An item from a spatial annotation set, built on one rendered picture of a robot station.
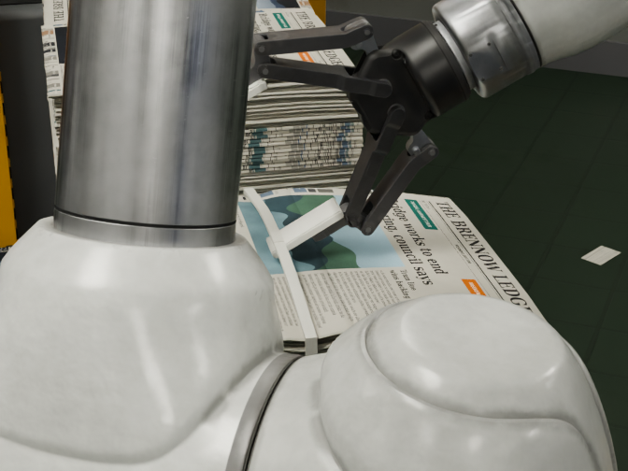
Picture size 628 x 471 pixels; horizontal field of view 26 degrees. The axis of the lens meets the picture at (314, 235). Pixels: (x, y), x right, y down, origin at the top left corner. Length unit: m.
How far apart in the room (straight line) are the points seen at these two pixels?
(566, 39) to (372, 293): 0.26
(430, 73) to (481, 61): 0.04
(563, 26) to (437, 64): 0.10
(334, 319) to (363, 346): 0.42
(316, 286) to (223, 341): 0.43
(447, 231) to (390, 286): 0.15
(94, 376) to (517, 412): 0.21
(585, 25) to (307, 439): 0.55
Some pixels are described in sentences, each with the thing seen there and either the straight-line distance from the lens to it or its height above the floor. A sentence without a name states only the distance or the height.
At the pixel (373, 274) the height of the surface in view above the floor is 1.07.
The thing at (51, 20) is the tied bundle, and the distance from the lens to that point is 1.91.
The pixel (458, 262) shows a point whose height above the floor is 1.06.
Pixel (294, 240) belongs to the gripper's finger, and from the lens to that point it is 1.16.
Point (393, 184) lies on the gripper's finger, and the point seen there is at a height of 1.14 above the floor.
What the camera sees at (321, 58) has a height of 1.07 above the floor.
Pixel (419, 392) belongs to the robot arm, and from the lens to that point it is 0.64.
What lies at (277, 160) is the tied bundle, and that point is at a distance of 1.67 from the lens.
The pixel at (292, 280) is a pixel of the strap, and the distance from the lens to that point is 1.11.
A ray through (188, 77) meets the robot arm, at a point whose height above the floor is 1.38.
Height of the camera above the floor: 1.61
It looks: 26 degrees down
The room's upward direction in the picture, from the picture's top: straight up
